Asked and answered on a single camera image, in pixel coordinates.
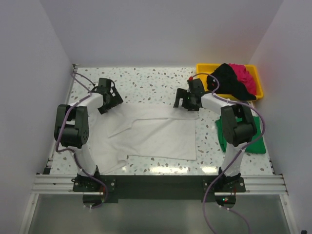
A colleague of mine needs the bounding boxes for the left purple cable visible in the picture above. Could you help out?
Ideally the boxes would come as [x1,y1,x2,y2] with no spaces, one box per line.
[55,72,109,209]

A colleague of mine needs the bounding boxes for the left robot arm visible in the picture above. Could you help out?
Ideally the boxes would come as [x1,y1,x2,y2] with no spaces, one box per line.
[54,78,123,195]

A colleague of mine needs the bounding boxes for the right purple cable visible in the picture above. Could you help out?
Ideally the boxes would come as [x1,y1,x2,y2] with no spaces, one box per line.
[187,73,267,234]

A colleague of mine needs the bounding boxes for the pink t shirt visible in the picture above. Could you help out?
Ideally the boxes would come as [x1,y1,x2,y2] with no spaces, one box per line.
[229,63,256,95]

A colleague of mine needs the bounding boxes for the black t shirt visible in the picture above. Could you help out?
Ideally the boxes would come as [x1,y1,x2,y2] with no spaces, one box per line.
[207,63,256,101]

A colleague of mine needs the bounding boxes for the purple cable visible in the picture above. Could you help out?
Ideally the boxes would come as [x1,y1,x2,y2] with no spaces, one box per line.
[187,73,267,234]
[55,72,109,209]

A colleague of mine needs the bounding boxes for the aluminium frame rail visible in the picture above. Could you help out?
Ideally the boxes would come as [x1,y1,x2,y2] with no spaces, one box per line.
[32,67,287,195]

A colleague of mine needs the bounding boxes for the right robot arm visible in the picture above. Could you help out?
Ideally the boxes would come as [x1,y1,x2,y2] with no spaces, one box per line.
[174,79,257,192]

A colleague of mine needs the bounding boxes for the folded green t shirt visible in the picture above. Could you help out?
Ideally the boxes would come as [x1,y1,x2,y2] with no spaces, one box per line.
[215,116,266,154]

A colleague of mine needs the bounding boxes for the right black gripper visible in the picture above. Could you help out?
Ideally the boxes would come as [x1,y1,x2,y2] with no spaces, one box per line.
[174,88,199,112]

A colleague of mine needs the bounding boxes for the yellow plastic bin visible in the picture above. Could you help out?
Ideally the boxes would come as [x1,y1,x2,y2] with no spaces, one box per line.
[196,63,264,100]

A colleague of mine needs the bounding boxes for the white t shirt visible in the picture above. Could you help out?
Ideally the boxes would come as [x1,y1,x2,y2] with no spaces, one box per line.
[87,103,198,174]

